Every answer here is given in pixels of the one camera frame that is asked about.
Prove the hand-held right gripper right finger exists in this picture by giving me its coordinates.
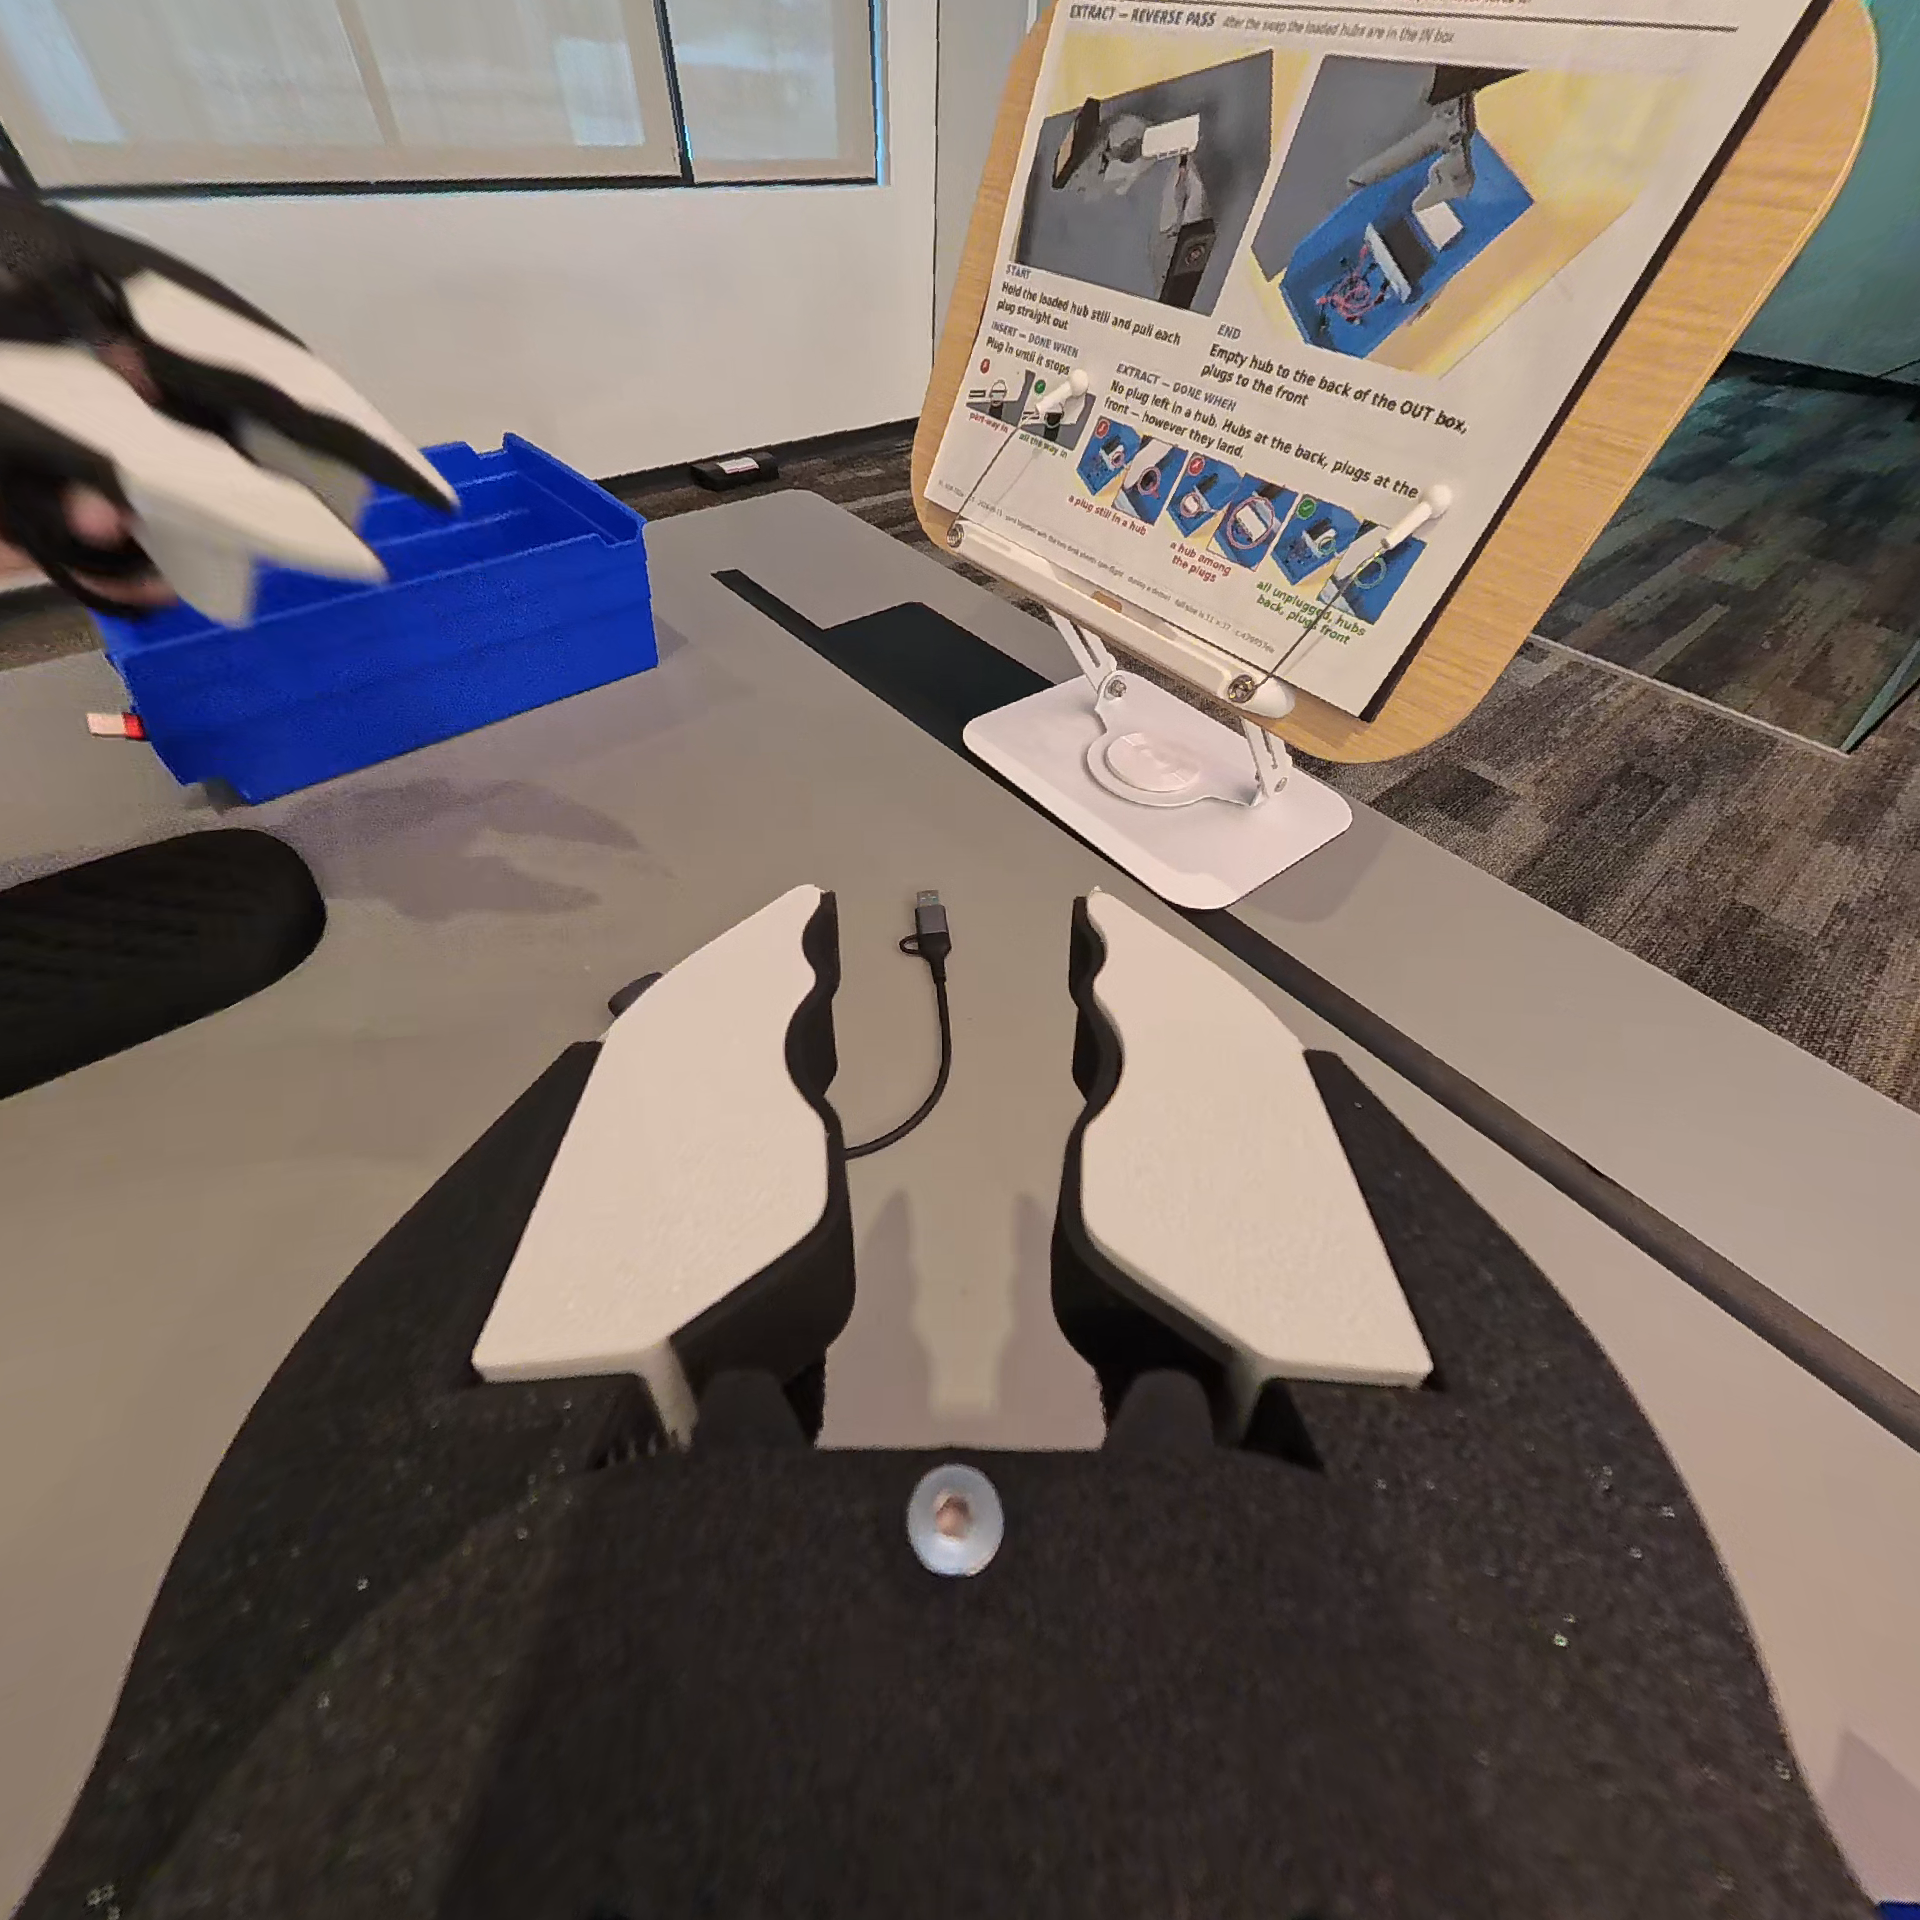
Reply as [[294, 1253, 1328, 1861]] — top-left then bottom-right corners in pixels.
[[1048, 889, 1438, 1455]]

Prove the person's left hand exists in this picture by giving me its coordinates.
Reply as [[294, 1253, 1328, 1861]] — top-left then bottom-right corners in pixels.
[[0, 496, 165, 615]]

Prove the window with white blinds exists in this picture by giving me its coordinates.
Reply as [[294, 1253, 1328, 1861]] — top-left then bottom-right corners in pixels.
[[0, 0, 883, 191]]

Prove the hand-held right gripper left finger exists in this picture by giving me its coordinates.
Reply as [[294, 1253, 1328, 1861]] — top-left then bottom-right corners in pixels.
[[469, 881, 860, 1450]]

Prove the printed instruction sheet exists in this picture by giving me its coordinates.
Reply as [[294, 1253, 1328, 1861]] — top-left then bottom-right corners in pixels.
[[930, 0, 1839, 721]]

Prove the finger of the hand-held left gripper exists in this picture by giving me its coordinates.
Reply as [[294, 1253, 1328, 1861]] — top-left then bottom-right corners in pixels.
[[118, 270, 461, 529], [0, 342, 389, 625]]

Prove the blue plastic bin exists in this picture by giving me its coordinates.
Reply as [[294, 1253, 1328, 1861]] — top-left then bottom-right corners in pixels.
[[86, 432, 662, 806]]

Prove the black mesh elbow pad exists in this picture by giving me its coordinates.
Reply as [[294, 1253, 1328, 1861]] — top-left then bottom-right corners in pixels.
[[0, 827, 330, 1104]]

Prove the grey usb hub with cable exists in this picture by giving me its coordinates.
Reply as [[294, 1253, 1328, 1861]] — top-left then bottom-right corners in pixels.
[[604, 887, 963, 1161]]

